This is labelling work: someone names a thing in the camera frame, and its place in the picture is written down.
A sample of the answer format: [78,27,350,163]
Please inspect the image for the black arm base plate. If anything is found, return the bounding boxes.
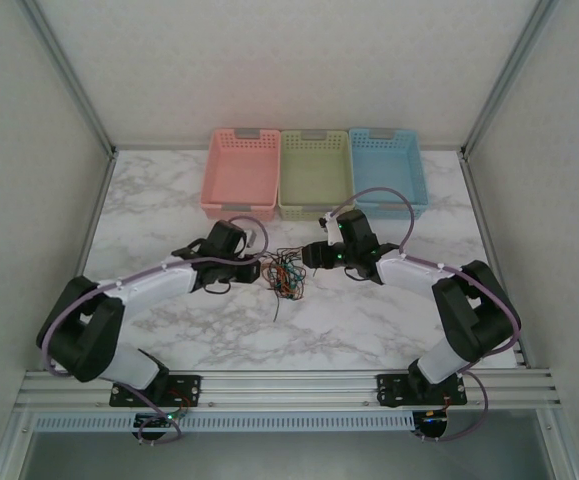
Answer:
[376,372,470,409]
[108,374,203,409]

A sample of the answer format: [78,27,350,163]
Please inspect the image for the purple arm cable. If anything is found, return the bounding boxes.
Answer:
[332,185,523,444]
[38,214,271,446]

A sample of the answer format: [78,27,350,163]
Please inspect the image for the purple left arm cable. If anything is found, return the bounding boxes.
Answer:
[38,214,271,446]

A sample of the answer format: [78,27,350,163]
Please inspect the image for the white slotted cable duct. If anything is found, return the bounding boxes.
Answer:
[33,410,418,432]

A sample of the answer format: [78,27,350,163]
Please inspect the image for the black control board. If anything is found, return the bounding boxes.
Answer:
[411,408,451,441]
[132,409,190,432]

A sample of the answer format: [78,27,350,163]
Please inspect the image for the aluminium mounting rail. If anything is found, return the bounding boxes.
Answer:
[13,368,563,414]

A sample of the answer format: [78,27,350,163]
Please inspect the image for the thin black wire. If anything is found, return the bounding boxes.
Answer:
[262,245,311,301]
[268,279,290,324]

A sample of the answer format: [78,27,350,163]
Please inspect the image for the blue plastic basket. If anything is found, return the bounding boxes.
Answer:
[347,126,430,221]

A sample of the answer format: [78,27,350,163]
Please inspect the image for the green plastic basket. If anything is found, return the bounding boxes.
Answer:
[277,128,356,223]

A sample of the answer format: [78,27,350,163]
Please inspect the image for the thin teal wire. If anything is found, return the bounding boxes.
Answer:
[281,264,308,296]

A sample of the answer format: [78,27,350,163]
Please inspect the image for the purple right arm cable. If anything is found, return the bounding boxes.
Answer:
[332,185,523,444]

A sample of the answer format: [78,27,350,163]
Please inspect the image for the aluminium frame post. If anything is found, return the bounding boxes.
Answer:
[459,0,563,160]
[18,0,118,159]

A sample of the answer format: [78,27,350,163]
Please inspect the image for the aluminium side rail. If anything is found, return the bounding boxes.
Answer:
[48,149,120,372]
[459,154,529,370]

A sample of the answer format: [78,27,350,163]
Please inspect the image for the pink plastic basket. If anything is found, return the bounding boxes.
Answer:
[200,127,281,223]

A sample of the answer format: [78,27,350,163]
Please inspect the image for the thin orange wire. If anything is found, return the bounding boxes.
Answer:
[264,257,304,299]

